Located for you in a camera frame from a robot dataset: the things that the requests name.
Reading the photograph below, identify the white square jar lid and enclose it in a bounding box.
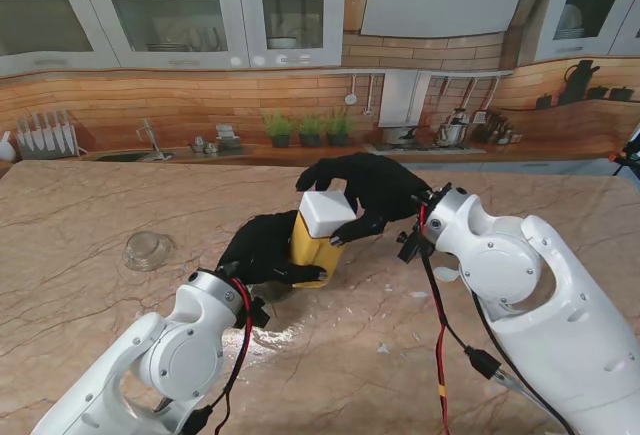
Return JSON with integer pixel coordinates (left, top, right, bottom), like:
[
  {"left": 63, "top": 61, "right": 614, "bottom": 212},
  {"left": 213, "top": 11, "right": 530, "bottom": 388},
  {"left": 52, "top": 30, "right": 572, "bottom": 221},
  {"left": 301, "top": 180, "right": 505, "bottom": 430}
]
[{"left": 298, "top": 190, "right": 359, "bottom": 239}]

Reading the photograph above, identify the printed kitchen backdrop banner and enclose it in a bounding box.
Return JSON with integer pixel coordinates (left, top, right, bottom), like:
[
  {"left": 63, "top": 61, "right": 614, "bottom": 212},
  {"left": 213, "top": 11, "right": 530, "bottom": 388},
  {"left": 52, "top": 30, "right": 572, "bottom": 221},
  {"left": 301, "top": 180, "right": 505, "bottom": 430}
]
[{"left": 0, "top": 0, "right": 640, "bottom": 176}]

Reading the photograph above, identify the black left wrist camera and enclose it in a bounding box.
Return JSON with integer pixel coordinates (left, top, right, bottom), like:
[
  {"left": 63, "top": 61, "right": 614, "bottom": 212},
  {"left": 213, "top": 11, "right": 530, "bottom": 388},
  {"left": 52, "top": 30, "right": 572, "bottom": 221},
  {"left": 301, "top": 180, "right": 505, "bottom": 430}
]
[{"left": 234, "top": 294, "right": 271, "bottom": 329}]

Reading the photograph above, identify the red black wrist cable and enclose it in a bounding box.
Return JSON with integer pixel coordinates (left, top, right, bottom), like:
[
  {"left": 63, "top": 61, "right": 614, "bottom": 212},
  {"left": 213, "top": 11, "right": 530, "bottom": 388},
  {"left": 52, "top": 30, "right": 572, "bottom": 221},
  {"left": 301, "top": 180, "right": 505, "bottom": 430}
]
[
  {"left": 184, "top": 277, "right": 257, "bottom": 435},
  {"left": 417, "top": 204, "right": 576, "bottom": 435}
]

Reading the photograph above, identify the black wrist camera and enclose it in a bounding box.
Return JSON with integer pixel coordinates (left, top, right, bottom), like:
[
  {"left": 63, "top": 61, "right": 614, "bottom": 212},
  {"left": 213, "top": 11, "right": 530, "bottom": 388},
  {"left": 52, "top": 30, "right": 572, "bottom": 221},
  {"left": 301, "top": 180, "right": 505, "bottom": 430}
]
[
  {"left": 397, "top": 227, "right": 434, "bottom": 264},
  {"left": 234, "top": 294, "right": 271, "bottom": 329}
]

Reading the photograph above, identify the red black right wrist cable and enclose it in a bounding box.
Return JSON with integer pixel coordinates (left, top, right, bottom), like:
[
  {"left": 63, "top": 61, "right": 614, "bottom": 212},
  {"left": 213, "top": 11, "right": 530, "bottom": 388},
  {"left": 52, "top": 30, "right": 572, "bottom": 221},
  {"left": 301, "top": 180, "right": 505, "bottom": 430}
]
[{"left": 417, "top": 204, "right": 576, "bottom": 435}]

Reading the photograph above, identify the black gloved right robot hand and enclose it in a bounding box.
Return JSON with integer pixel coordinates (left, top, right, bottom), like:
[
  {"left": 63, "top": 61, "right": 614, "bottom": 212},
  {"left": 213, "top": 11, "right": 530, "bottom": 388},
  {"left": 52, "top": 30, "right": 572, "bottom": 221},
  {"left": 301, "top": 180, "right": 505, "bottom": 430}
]
[{"left": 295, "top": 152, "right": 432, "bottom": 247}]

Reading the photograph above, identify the domed glass jar lid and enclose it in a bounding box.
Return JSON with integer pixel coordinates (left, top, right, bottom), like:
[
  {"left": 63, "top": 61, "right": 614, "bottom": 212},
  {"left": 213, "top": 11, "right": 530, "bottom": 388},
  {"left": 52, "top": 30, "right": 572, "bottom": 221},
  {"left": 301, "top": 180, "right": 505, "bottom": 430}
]
[{"left": 122, "top": 231, "right": 177, "bottom": 272}]

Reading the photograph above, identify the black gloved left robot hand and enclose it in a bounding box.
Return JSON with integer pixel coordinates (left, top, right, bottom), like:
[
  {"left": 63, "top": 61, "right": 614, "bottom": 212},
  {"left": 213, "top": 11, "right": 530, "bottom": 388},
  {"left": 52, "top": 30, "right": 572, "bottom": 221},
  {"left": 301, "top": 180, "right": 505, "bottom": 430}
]
[{"left": 217, "top": 210, "right": 329, "bottom": 289}]

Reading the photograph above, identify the black tripod with orange clip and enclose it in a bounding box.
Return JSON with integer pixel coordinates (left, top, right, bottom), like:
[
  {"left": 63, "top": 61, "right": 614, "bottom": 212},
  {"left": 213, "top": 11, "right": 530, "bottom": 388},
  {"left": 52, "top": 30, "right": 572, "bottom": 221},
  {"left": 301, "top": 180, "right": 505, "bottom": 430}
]
[{"left": 610, "top": 123, "right": 640, "bottom": 177}]

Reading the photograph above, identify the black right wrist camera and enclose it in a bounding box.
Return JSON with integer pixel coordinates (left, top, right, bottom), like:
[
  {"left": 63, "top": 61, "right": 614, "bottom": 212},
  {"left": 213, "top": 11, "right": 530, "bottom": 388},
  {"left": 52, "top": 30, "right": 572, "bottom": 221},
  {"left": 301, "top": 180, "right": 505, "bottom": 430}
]
[{"left": 397, "top": 227, "right": 434, "bottom": 264}]

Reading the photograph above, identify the yellow coffee jar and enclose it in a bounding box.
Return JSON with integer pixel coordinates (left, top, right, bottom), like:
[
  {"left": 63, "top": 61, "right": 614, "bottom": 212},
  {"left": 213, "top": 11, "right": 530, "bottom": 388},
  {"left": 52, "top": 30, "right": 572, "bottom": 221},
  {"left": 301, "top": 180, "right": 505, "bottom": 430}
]
[{"left": 288, "top": 212, "right": 346, "bottom": 290}]

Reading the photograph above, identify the red black left wrist cable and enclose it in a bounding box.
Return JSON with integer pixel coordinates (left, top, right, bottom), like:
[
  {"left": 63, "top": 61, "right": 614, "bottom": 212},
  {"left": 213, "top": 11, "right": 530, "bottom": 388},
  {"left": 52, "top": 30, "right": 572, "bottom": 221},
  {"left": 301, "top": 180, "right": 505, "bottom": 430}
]
[{"left": 184, "top": 277, "right": 257, "bottom": 435}]

